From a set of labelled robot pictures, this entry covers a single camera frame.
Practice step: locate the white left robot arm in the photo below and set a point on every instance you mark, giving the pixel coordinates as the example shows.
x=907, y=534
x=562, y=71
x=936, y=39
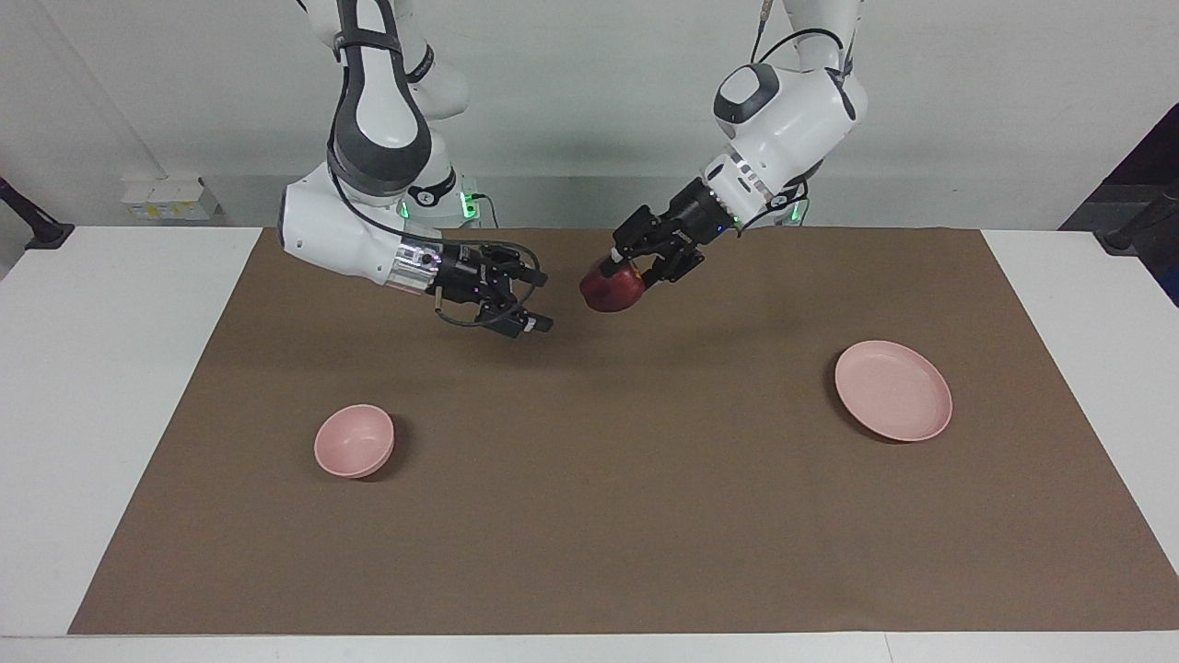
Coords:
x=792, y=110

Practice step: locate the brown table mat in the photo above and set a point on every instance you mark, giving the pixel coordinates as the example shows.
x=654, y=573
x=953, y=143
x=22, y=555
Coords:
x=599, y=460

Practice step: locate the pink bowl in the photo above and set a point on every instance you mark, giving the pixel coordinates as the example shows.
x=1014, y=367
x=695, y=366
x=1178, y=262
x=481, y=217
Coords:
x=350, y=447

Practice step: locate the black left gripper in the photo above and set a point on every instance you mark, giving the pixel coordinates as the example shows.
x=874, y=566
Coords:
x=695, y=221

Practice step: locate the dark red apple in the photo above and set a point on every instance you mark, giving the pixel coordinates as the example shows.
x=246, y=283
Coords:
x=612, y=290

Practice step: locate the black clamp mount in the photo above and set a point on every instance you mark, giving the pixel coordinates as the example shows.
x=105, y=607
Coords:
x=1128, y=238
x=41, y=232

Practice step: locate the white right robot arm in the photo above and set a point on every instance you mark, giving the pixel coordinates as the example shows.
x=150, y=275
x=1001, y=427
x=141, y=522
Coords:
x=378, y=92

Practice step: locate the pink plate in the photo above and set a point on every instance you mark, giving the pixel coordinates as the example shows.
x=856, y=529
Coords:
x=893, y=391

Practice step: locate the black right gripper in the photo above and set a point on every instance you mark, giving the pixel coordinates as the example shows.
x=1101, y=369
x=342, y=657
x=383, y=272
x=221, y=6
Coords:
x=470, y=274

